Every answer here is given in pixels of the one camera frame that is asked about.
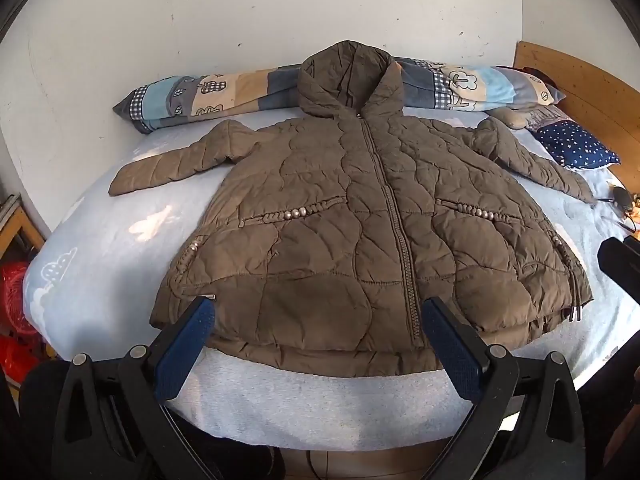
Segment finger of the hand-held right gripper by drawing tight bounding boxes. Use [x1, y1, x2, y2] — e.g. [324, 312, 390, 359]
[597, 237, 640, 307]

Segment beige printed pillow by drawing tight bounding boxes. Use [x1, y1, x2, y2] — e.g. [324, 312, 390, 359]
[487, 105, 568, 131]

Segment wooden frame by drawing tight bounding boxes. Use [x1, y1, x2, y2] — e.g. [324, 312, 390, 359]
[0, 195, 48, 256]

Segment dark eyeglasses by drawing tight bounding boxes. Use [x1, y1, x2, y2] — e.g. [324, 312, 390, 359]
[607, 182, 640, 233]

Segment brown quilted hooded jacket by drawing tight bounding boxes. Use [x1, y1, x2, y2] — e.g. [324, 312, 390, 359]
[108, 40, 598, 377]

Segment long patchwork bolster pillow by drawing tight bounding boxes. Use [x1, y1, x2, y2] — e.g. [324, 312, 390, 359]
[112, 57, 568, 135]

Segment light blue bed sheet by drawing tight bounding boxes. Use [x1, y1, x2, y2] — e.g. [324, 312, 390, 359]
[22, 105, 640, 453]

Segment red plastic mesh basket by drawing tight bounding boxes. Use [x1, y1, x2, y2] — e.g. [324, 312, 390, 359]
[0, 260, 51, 386]

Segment navy star print pillow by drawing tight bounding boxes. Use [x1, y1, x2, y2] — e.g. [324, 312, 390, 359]
[532, 120, 621, 171]

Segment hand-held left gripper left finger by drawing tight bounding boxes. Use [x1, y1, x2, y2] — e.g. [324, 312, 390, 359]
[50, 296, 217, 480]

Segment wooden headboard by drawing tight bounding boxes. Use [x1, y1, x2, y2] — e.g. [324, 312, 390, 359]
[512, 40, 640, 196]

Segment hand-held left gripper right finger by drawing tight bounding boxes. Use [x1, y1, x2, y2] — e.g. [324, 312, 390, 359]
[421, 296, 588, 480]

